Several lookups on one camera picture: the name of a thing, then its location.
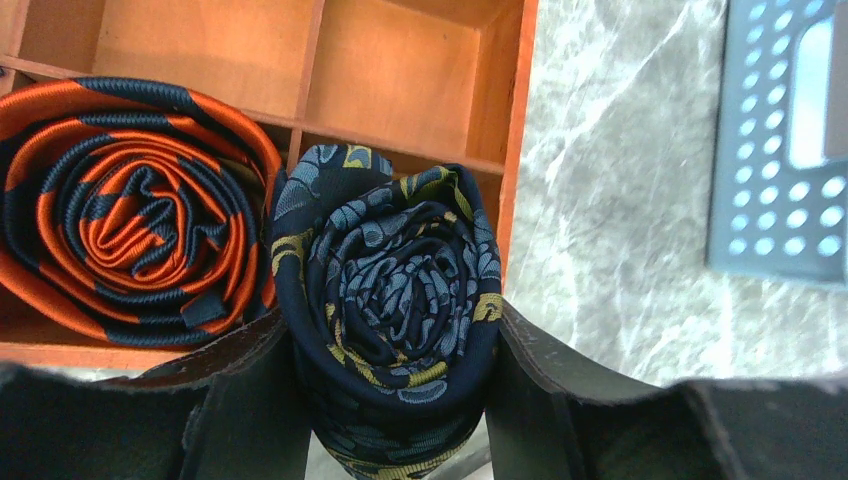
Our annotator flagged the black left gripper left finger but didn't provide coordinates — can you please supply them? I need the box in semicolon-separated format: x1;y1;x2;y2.
1;312;310;479

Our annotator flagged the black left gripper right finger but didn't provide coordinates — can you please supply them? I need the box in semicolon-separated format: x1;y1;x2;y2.
486;305;847;479

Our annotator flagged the dark blue patterned tie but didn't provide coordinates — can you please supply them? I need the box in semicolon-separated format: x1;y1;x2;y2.
268;144;503;479

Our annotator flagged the light blue plastic basket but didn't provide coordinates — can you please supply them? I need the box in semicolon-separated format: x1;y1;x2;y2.
706;1;847;289

